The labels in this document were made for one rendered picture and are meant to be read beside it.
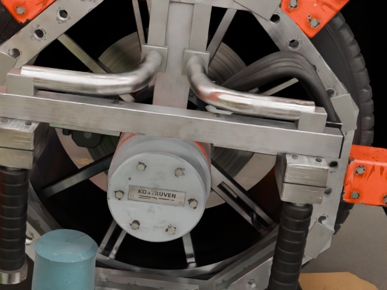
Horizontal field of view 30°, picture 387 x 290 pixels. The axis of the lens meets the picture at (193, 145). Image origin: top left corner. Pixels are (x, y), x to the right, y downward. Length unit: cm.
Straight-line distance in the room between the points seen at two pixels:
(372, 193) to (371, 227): 196
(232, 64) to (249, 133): 39
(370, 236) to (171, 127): 220
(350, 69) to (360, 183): 17
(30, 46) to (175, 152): 27
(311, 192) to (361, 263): 192
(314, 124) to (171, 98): 26
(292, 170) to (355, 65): 33
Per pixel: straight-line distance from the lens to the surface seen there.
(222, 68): 123
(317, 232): 112
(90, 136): 124
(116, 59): 123
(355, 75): 113
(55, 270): 102
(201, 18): 100
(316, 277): 253
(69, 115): 86
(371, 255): 284
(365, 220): 312
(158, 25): 101
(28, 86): 86
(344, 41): 112
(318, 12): 102
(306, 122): 85
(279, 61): 91
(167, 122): 85
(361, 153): 112
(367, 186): 110
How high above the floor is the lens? 124
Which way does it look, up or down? 20 degrees down
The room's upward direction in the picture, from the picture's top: 8 degrees clockwise
